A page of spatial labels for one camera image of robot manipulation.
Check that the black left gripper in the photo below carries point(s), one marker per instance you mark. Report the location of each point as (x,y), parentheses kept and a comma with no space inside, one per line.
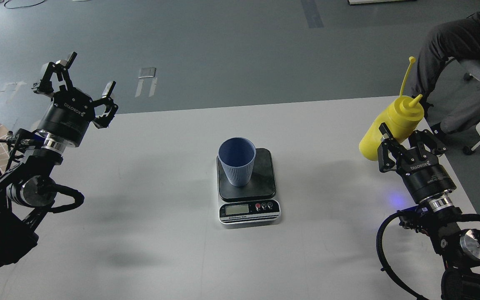
(71,111)

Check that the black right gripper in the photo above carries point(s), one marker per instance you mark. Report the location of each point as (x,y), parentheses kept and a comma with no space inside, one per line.
(423,179)

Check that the yellow squeeze bottle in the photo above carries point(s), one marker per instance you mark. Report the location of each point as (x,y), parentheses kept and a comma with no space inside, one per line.
(402,117)

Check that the blue ribbed cup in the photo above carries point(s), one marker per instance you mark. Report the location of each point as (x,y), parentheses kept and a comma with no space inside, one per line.
(237,157)

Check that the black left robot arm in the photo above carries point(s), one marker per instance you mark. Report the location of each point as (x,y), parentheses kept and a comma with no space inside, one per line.
(27,192)

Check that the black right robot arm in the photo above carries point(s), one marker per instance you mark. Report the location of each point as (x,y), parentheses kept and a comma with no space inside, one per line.
(454,235)

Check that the digital kitchen scale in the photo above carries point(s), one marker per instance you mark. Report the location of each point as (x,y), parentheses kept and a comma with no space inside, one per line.
(253,204)

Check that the grey floor plate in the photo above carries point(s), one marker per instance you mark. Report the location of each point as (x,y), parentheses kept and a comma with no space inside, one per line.
(147,72)

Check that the grey office chair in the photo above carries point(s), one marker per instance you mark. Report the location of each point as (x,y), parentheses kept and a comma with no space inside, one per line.
(472,68)

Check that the seated person in grey trousers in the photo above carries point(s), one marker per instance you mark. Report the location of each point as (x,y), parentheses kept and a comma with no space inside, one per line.
(459,40)

